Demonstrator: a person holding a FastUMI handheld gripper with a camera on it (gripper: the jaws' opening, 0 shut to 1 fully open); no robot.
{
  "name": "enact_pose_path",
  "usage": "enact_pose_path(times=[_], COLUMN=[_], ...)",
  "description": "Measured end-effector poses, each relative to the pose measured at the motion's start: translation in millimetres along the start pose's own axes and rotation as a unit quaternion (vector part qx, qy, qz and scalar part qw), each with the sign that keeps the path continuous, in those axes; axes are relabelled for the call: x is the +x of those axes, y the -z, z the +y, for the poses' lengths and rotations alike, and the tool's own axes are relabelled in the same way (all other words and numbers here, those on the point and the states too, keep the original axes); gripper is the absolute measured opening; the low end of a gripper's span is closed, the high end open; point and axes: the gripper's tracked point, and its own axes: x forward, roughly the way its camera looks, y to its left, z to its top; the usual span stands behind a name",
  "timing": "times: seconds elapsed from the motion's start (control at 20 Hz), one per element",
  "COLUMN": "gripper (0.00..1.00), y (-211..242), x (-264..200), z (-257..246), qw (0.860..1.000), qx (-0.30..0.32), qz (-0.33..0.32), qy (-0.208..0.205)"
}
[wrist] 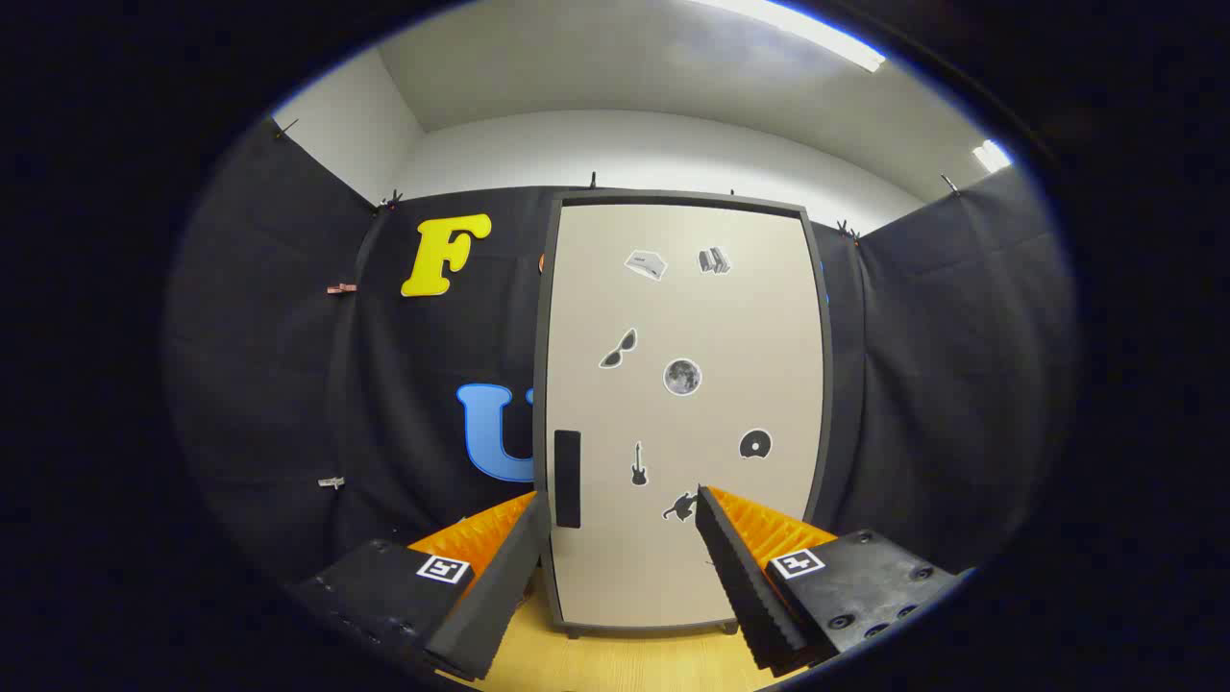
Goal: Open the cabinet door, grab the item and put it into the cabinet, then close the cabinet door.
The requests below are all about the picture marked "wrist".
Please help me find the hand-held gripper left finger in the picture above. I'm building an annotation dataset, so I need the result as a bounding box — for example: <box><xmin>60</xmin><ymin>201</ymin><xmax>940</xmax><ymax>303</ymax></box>
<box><xmin>288</xmin><ymin>490</ymin><xmax>551</xmax><ymax>683</ymax></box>

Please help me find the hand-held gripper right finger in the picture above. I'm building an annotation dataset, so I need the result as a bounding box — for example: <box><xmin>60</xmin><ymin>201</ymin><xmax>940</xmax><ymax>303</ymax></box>
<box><xmin>694</xmin><ymin>485</ymin><xmax>967</xmax><ymax>674</ymax></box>

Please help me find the black door handle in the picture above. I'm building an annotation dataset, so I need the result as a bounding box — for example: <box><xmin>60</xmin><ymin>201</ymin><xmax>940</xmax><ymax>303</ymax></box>
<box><xmin>553</xmin><ymin>430</ymin><xmax>583</xmax><ymax>530</ymax></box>

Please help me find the grey cabinet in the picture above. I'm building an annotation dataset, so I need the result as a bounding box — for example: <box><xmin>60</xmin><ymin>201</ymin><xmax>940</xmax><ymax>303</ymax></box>
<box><xmin>531</xmin><ymin>189</ymin><xmax>835</xmax><ymax>640</ymax></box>

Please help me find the black backdrop cloth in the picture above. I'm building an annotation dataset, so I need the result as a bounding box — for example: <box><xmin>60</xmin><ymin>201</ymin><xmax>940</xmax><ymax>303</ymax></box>
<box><xmin>163</xmin><ymin>115</ymin><xmax>1077</xmax><ymax>587</ymax></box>

